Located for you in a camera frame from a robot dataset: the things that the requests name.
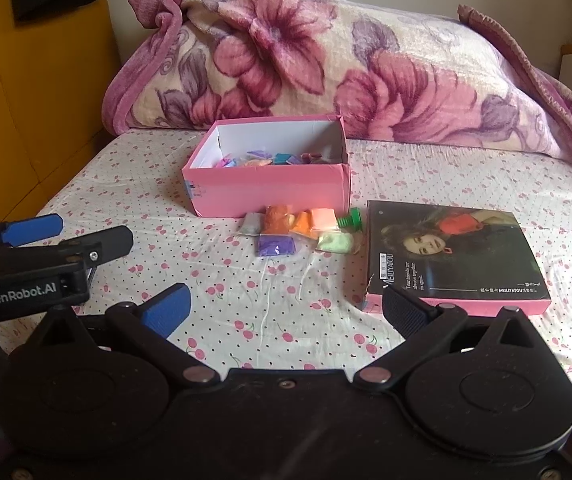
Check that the pink floral blanket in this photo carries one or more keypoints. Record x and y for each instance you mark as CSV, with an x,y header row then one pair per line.
x,y
316,60

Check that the orange-red packet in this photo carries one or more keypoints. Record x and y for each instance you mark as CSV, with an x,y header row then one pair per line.
x,y
278,219

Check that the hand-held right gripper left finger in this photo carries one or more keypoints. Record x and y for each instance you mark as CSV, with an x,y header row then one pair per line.
x,y
168,306

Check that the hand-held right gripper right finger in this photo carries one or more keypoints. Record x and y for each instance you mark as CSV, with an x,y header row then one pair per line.
x,y
401,310

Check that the yellow wardrobe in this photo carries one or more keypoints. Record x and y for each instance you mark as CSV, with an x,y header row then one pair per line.
x,y
31,110

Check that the peach packet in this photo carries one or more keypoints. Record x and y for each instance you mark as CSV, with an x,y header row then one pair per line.
x,y
325,219

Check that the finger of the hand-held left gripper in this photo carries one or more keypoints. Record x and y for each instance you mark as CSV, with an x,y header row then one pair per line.
x,y
108,242
36,228

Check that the pile of colourful packets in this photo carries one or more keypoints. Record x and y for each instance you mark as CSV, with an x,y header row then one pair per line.
x,y
276,158

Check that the pink cardboard box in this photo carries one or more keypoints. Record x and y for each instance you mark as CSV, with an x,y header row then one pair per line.
x,y
266,187

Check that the grey packet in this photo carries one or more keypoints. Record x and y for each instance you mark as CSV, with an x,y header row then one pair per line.
x,y
252,224

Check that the green plastic cap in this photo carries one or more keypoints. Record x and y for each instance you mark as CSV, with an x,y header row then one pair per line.
x,y
349,220

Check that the purple packet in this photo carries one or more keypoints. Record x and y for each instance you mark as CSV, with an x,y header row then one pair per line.
x,y
277,246

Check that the small orange packet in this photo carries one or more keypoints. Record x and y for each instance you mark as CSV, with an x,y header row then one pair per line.
x,y
302,222

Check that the light green packet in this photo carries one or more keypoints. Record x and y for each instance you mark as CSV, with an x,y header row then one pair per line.
x,y
335,241

